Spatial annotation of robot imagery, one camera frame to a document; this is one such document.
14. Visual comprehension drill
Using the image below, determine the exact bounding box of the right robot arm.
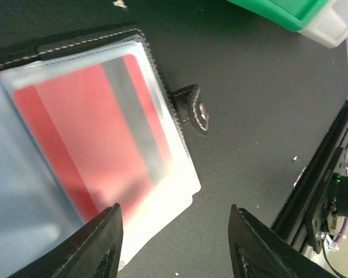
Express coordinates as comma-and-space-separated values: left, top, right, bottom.
328, 173, 348, 218

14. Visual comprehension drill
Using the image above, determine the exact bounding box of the red white card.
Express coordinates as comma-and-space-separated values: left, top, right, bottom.
12, 54, 173, 224

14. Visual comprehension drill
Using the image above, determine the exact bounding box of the white bin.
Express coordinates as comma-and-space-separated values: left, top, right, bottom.
298, 0, 348, 48

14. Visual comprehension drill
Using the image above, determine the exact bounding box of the black aluminium frame rail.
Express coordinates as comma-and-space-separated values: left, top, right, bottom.
271, 100, 348, 253

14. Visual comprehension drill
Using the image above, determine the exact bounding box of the black leather card holder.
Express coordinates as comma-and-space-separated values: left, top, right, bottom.
0, 26, 209, 277

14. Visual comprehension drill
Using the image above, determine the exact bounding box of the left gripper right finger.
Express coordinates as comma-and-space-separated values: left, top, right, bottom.
228, 205, 341, 277

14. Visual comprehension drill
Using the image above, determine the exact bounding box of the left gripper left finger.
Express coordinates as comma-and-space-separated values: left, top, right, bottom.
11, 203, 124, 277

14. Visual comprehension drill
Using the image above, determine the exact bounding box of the green bin middle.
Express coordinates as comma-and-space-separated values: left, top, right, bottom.
229, 0, 328, 32

